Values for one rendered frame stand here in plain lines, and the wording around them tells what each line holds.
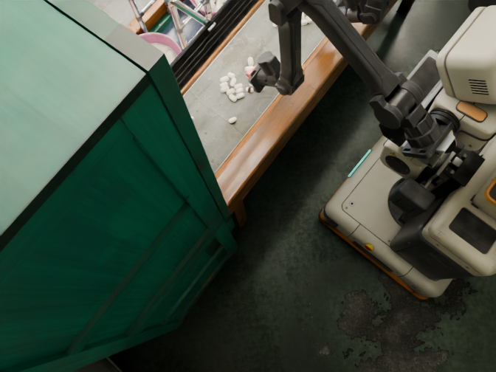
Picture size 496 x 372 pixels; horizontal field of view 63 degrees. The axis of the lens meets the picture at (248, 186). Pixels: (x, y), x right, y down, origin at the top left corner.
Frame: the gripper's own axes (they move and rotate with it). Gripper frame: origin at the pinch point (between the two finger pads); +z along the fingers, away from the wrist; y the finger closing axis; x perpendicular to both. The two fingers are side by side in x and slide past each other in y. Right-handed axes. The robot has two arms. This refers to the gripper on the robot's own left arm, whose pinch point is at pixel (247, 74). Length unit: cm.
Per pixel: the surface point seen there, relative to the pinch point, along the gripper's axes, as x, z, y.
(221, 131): 8.1, 1.7, 22.1
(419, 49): 92, 16, -109
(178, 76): -25.2, -11.2, 24.4
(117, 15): -33, 55, 6
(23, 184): -61, -80, 66
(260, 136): 14.7, -10.7, 15.9
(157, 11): -26, 43, -4
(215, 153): 10.1, -0.9, 30.4
